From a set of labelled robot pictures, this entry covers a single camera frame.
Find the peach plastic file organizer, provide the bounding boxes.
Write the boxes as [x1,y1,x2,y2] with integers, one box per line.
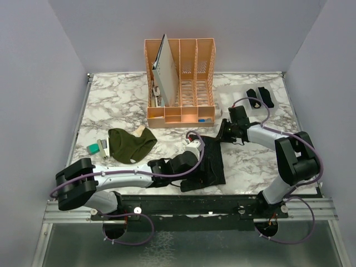
[144,38,216,128]

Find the black rolled sock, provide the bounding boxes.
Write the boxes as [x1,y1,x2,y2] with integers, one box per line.
[258,87,275,108]
[246,88,261,109]

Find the black rolled sock right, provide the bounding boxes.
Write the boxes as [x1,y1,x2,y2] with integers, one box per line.
[258,87,275,108]

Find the clear plastic compartment tray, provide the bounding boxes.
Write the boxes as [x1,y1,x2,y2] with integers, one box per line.
[216,83,279,118]

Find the black rolled sock left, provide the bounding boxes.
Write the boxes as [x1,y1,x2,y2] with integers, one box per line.
[246,88,261,109]

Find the stationery items in organizer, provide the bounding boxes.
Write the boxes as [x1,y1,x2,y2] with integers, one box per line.
[151,86,162,107]

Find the teal green eraser block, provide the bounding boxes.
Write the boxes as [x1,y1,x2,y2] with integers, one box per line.
[87,143,100,155]

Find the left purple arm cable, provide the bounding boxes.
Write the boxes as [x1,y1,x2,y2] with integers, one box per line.
[49,131,206,245]

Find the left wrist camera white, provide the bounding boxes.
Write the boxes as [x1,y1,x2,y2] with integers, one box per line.
[185,140,202,159]

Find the white grey binder folder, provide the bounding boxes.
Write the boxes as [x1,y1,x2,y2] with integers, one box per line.
[152,34,179,106]

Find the black patterned boxer underwear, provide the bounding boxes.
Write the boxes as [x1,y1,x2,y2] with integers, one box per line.
[180,136,226,192]

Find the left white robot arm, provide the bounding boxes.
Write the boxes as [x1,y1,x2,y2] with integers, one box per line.
[50,149,204,220]

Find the olive green underwear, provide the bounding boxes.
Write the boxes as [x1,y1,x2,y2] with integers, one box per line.
[108,127,157,164]

